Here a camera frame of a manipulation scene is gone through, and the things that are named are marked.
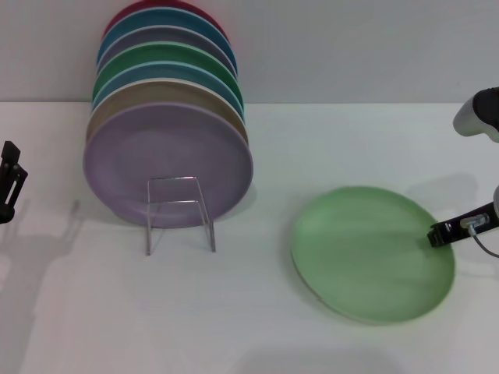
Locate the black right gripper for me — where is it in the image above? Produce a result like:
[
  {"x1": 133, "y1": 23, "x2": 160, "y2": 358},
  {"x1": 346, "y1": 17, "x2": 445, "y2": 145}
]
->
[{"x1": 427, "y1": 201, "x2": 499, "y2": 249}]

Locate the light green plate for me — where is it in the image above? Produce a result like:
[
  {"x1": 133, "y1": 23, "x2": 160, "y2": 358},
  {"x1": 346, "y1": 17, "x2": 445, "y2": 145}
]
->
[{"x1": 290, "y1": 185, "x2": 456, "y2": 324}]

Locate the beige plate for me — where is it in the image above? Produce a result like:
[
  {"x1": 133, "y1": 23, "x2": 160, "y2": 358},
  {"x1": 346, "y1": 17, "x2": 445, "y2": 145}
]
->
[{"x1": 85, "y1": 76, "x2": 250, "y2": 146}]

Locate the purple plate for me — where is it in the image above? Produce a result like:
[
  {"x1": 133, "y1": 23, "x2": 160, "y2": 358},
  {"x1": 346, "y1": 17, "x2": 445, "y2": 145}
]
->
[{"x1": 82, "y1": 101, "x2": 254, "y2": 229}]

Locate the light blue plate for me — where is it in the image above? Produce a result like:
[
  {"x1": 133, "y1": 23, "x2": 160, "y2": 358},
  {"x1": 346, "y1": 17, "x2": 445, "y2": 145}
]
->
[{"x1": 90, "y1": 60, "x2": 246, "y2": 122}]

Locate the dark green plate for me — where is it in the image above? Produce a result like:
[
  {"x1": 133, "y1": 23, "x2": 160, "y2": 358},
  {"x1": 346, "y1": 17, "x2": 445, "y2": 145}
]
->
[{"x1": 92, "y1": 40, "x2": 243, "y2": 103}]

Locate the grey lavender plate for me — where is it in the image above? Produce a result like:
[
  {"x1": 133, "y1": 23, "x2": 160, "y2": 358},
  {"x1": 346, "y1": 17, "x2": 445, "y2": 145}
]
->
[{"x1": 96, "y1": 24, "x2": 236, "y2": 76}]

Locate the teal blue plate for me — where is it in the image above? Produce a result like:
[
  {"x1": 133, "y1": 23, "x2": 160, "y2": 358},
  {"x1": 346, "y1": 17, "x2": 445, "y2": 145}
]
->
[{"x1": 97, "y1": 7, "x2": 238, "y2": 75}]

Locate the dark red plate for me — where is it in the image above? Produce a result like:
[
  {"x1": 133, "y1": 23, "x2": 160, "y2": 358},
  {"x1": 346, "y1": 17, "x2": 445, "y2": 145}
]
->
[{"x1": 103, "y1": 0, "x2": 230, "y2": 44}]

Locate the grey cable with metal plug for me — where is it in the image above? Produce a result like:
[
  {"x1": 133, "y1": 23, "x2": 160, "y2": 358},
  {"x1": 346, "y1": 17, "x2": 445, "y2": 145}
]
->
[{"x1": 458, "y1": 214, "x2": 499, "y2": 259}]

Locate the metal wire plate rack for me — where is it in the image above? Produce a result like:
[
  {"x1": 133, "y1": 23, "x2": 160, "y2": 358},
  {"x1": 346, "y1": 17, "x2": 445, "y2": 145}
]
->
[{"x1": 145, "y1": 176, "x2": 218, "y2": 257}]

